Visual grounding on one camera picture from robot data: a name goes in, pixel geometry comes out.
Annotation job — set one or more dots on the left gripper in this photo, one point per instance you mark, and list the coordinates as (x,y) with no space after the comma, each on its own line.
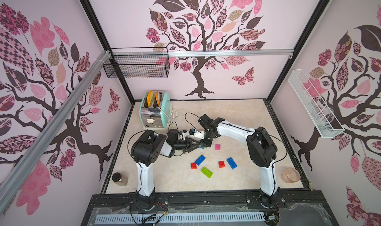
(189,145)

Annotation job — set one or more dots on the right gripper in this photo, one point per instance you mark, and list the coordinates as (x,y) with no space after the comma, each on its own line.
(209,135)

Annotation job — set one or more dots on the long blue lego brick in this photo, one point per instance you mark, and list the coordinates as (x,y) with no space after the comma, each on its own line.
(200,160)

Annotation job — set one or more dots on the lime green lego brick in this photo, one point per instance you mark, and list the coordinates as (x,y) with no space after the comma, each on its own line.
(208,173)

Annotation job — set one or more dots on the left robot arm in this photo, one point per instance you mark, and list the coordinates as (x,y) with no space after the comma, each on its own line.
(149,146)

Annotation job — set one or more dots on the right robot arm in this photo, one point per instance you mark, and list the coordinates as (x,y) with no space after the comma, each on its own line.
(262,151)

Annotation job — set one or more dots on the right red lego brick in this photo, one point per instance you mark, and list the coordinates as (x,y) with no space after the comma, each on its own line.
(221,164)

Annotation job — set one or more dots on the right blue lego brick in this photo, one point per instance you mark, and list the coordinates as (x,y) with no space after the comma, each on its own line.
(231,163)

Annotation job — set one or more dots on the mint green toaster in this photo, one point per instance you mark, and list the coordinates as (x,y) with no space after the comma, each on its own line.
(155,111)

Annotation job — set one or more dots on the brown glass jar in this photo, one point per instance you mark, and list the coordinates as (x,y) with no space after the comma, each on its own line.
(119,179)

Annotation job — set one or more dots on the pink plastic bowl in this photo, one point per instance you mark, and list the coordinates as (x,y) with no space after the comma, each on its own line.
(290,175)

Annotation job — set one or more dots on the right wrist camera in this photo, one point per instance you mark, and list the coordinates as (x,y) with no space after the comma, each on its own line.
(195,134)

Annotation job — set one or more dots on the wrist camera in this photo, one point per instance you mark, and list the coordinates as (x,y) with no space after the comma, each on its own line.
(195,134)
(183,134)

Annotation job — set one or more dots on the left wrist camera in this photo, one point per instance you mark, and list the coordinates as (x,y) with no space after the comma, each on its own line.
(183,134)

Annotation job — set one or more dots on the white slotted cable duct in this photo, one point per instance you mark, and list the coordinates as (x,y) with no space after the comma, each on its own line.
(174,218)

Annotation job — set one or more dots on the black wire basket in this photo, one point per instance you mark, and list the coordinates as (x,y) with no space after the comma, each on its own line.
(139,62)

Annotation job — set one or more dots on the white wire shelf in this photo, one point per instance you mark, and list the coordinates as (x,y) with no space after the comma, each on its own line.
(309,92)

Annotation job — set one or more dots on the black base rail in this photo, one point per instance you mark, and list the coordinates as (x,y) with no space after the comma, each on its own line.
(294,207)

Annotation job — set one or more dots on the aluminium frame bar back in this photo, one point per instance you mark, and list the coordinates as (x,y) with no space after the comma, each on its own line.
(273,52)

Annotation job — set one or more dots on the aluminium frame bar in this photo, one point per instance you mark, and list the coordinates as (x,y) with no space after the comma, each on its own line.
(21,171)
(273,52)

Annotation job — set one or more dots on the aluminium frame bar left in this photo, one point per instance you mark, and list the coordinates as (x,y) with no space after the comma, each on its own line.
(21,171)

